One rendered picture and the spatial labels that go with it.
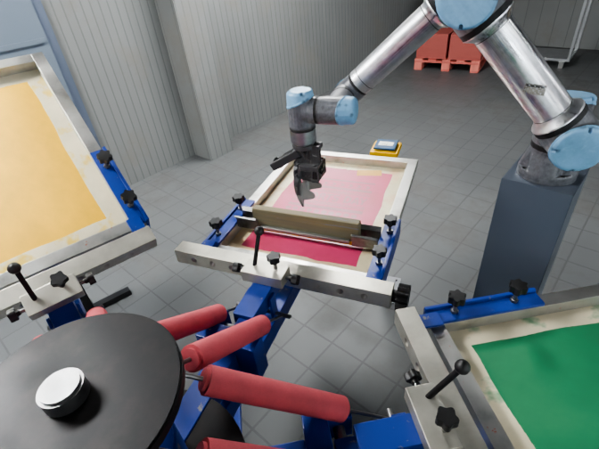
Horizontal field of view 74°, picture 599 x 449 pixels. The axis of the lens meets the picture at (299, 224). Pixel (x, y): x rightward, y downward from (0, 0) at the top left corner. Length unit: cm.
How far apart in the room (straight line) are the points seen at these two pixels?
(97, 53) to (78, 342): 334
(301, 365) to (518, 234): 130
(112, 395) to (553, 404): 86
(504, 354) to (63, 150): 141
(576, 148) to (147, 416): 98
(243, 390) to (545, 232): 95
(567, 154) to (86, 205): 131
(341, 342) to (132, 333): 168
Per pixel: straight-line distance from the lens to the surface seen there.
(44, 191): 144
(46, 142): 155
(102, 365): 68
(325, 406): 82
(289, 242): 137
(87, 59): 388
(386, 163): 179
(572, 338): 121
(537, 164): 126
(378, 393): 210
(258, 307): 105
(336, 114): 108
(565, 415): 106
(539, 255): 137
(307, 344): 227
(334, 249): 132
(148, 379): 63
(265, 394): 75
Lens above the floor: 180
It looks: 36 degrees down
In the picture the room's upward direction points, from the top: 6 degrees counter-clockwise
